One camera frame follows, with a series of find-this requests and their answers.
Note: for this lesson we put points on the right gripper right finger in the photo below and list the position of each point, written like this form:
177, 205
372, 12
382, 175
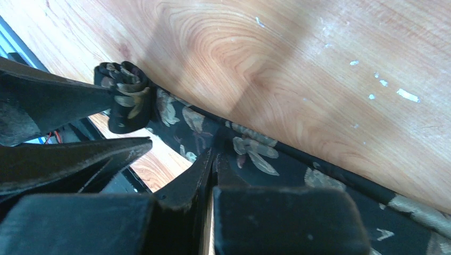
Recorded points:
234, 215

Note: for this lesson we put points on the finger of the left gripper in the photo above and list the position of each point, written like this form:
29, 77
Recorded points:
34, 102
81, 167

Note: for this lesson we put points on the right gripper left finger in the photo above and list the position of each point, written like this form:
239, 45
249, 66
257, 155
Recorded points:
181, 219

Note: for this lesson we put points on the black floral patterned tie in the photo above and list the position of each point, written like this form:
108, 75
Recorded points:
395, 223

